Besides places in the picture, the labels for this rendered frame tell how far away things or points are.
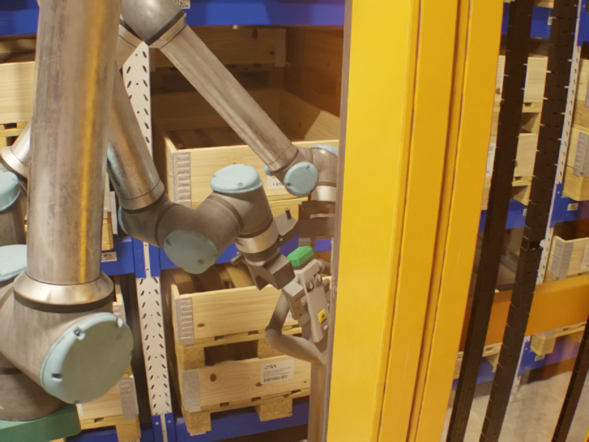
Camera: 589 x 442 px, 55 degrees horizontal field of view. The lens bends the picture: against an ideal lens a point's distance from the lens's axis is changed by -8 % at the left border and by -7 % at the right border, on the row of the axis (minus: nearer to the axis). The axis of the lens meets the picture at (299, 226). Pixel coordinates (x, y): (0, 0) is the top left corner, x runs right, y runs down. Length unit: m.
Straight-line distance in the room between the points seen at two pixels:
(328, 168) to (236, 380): 1.19
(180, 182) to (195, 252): 1.13
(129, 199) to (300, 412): 1.95
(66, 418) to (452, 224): 0.75
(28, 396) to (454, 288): 0.72
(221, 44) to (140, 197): 2.33
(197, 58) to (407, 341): 0.90
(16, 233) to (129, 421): 1.33
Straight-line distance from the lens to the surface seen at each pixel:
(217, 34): 3.37
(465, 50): 0.63
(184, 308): 2.34
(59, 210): 0.83
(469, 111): 0.64
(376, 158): 0.65
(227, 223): 1.07
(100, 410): 2.59
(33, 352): 0.89
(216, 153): 2.15
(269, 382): 2.63
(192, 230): 1.05
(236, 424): 2.82
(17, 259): 1.03
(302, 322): 1.53
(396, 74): 0.61
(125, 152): 1.06
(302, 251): 1.55
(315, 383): 1.69
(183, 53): 1.41
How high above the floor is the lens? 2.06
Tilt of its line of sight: 22 degrees down
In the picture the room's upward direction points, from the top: 2 degrees clockwise
